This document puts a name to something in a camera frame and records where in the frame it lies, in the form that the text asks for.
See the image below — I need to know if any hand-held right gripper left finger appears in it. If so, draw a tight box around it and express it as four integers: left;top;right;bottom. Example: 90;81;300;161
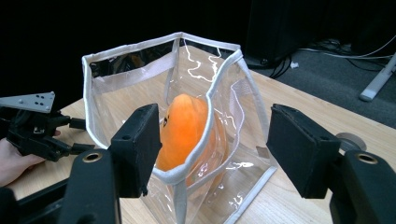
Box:
107;103;163;199

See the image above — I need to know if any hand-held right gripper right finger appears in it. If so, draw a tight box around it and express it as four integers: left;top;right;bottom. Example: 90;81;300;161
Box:
265;104;342;200

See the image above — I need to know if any orange plush toy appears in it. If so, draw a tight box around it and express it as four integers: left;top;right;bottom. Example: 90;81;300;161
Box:
155;93;230;189

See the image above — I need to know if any clear plastic bag white trim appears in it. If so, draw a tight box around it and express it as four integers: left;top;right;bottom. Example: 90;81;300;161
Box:
81;31;278;224

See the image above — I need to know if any grey round disc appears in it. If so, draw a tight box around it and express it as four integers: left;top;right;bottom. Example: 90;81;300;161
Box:
335;132;368;153

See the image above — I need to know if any white stand leg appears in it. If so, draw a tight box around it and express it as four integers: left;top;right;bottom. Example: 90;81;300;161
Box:
359;51;396;103

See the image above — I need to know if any dark cabinet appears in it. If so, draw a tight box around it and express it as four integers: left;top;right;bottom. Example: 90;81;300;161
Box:
244;0;329;68

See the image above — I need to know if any black cable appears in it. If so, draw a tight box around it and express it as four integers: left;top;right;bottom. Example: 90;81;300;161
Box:
268;55;294;79

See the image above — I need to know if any white cable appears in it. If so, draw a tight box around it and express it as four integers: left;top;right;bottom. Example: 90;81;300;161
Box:
298;34;396;61

